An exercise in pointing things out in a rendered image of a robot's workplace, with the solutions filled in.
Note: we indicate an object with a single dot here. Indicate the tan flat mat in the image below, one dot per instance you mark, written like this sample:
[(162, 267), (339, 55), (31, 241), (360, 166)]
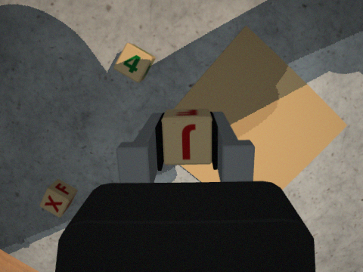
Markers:
[(266, 102)]

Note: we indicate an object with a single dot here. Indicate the tan block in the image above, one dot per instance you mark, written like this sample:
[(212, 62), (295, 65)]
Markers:
[(187, 137), (134, 62), (58, 197)]

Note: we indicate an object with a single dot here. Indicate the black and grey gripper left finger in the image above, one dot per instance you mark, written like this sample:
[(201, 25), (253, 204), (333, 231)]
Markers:
[(138, 161)]

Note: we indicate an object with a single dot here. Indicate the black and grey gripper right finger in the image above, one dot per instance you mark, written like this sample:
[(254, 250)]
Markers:
[(233, 158)]

